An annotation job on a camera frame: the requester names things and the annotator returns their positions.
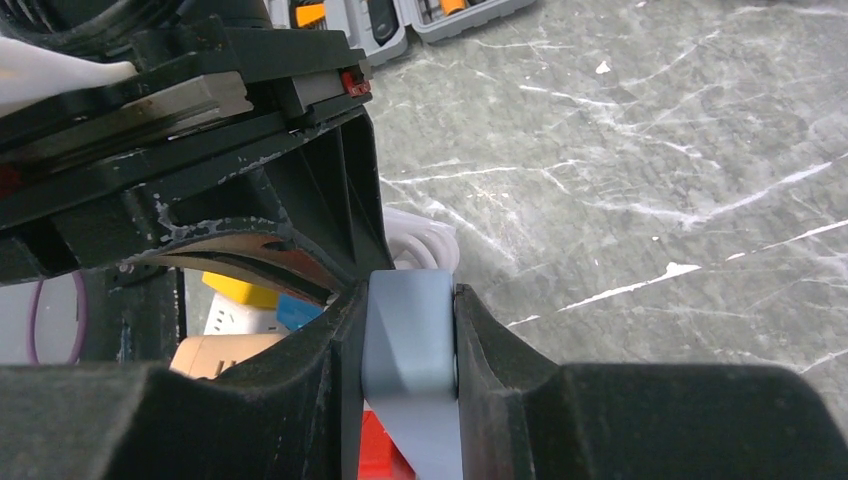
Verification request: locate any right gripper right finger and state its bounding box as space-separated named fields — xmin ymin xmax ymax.
xmin=454 ymin=284 xmax=847 ymax=479

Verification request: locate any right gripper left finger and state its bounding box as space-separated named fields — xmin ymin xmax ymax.
xmin=1 ymin=281 xmax=368 ymax=479

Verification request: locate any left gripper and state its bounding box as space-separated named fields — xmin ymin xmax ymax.
xmin=1 ymin=1 xmax=373 ymax=285

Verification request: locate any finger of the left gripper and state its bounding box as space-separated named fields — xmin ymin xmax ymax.
xmin=131 ymin=109 xmax=390 ymax=304

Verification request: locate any red cube socket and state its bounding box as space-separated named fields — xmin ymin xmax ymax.
xmin=358 ymin=410 xmax=416 ymax=480

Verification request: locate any blue cube socket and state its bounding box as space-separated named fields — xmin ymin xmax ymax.
xmin=276 ymin=294 xmax=324 ymax=332

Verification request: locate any yellow cube socket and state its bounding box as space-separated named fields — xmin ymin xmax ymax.
xmin=201 ymin=272 xmax=280 ymax=310

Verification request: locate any beige cube socket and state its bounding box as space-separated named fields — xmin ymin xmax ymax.
xmin=170 ymin=333 xmax=285 ymax=379

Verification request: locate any light blue power strip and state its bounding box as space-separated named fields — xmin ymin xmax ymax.
xmin=362 ymin=269 xmax=463 ymax=479

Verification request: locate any grey tool tray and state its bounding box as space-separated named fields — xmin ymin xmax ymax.
xmin=265 ymin=0 xmax=533 ymax=66

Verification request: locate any white power strip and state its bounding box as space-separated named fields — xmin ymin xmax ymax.
xmin=383 ymin=207 xmax=460 ymax=273

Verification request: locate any white cube socket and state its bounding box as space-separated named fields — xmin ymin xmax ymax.
xmin=203 ymin=293 xmax=289 ymax=335

